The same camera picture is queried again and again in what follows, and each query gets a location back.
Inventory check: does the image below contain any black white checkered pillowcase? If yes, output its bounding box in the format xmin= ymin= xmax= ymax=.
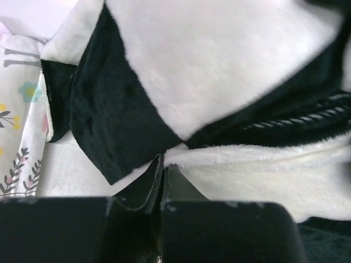
xmin=41 ymin=1 xmax=350 ymax=262

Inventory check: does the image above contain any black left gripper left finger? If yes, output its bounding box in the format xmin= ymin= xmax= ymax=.
xmin=1 ymin=155 xmax=164 ymax=262

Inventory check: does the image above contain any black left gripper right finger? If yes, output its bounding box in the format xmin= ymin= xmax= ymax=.
xmin=160 ymin=165 xmax=307 ymax=263

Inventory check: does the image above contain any floral animal print pillow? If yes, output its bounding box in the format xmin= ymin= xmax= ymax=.
xmin=1 ymin=24 xmax=52 ymax=197

